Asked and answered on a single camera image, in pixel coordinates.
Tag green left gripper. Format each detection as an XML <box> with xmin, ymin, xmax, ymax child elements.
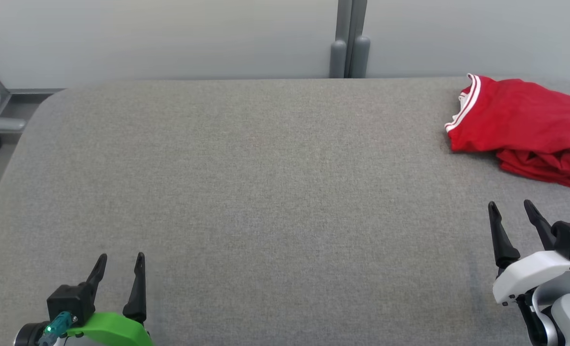
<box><xmin>66</xmin><ymin>252</ymin><xmax>153</xmax><ymax>346</ymax></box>

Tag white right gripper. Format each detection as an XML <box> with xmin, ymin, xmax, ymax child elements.
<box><xmin>488</xmin><ymin>199</ymin><xmax>570</xmax><ymax>306</ymax></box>

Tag red shorts with white stripe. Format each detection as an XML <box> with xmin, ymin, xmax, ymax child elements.
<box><xmin>496</xmin><ymin>142</ymin><xmax>570</xmax><ymax>194</ymax></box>

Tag red jersey with white sleeves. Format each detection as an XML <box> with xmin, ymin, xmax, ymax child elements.
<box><xmin>445</xmin><ymin>73</ymin><xmax>570</xmax><ymax>166</ymax></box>

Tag black cable with teal plug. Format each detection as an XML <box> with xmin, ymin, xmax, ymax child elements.
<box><xmin>37</xmin><ymin>311</ymin><xmax>74</xmax><ymax>346</ymax></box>

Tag grey partition post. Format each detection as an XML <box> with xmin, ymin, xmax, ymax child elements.
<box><xmin>329</xmin><ymin>0</ymin><xmax>371</xmax><ymax>78</ymax></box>

